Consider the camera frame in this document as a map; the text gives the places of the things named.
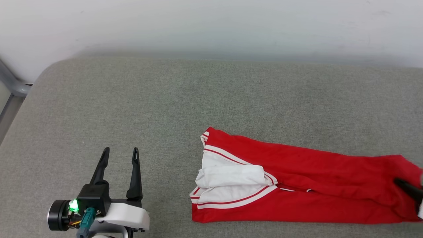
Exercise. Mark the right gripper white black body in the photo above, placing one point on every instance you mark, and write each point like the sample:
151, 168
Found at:
421, 210

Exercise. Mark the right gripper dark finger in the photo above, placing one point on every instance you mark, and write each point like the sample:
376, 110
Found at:
411, 191

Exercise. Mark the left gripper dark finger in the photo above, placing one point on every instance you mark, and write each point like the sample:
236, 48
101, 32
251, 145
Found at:
135, 178
100, 167

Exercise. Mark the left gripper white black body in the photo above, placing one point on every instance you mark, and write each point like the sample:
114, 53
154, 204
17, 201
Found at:
127, 215

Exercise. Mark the red shirt with white sleeves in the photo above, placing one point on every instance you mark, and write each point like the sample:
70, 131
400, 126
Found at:
314, 178

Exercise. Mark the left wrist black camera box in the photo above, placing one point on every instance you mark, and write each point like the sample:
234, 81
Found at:
94, 196

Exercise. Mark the grey metal frame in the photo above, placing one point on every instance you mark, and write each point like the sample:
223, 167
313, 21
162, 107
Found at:
11, 86

